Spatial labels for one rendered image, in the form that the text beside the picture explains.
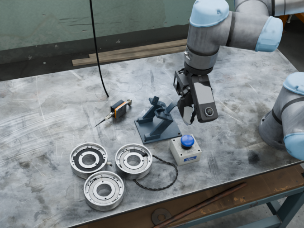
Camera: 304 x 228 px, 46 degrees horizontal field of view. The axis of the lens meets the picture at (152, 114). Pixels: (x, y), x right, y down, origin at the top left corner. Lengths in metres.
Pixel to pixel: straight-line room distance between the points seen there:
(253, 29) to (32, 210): 0.70
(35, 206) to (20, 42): 1.78
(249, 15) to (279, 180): 0.80
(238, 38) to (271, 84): 0.65
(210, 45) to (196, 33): 0.04
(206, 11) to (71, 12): 1.88
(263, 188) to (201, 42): 0.76
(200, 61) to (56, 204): 0.52
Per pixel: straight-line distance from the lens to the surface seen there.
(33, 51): 2.71
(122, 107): 1.16
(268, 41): 0.81
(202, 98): 0.86
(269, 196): 1.42
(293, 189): 1.48
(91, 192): 0.99
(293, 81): 1.08
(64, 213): 0.99
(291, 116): 1.03
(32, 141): 1.14
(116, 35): 2.75
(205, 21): 0.77
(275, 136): 1.18
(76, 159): 1.05
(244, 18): 0.80
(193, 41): 0.81
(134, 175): 1.01
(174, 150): 1.07
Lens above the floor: 1.67
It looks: 47 degrees down
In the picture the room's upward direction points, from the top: 6 degrees clockwise
